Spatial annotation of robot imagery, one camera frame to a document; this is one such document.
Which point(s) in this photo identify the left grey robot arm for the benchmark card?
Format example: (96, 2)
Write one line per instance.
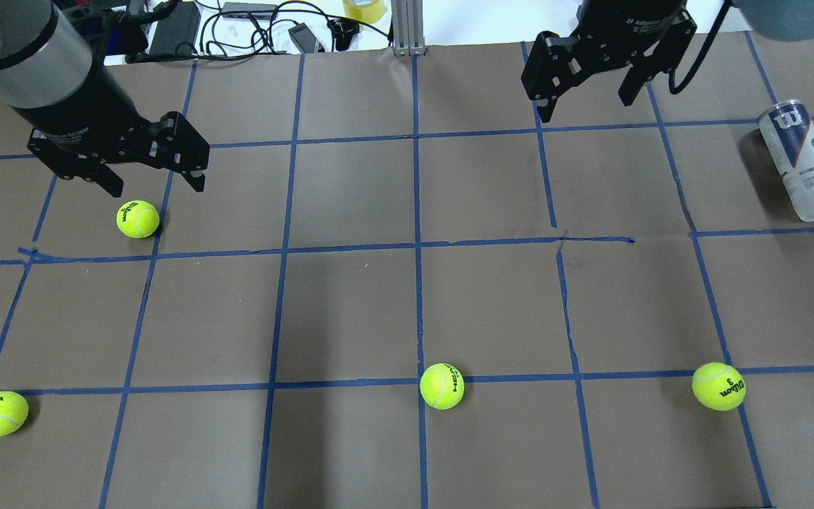
(52, 74)

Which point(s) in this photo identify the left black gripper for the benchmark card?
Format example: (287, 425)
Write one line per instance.
(80, 104)

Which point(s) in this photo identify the yellow tape roll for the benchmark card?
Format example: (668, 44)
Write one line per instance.
(365, 11)

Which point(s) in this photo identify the aluminium frame post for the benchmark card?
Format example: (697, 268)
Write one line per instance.
(407, 28)

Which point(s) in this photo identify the tennis ball lower right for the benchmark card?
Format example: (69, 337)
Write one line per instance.
(718, 386)

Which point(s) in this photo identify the tennis ball upper left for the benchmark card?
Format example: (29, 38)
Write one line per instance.
(137, 219)

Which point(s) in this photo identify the grey usb hub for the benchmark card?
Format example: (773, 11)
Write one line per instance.
(248, 11)

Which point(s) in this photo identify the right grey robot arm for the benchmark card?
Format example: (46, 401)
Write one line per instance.
(779, 20)

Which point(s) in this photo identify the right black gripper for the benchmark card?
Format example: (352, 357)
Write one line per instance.
(631, 15)

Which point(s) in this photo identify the black power adapter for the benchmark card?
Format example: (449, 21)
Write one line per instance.
(175, 36)

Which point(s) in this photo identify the small black device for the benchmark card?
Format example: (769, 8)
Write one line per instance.
(304, 39)

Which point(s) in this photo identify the Head tennis ball centre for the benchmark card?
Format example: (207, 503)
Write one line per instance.
(442, 386)

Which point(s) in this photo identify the clear Wilson tennis ball can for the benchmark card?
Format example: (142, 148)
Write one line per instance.
(788, 131)

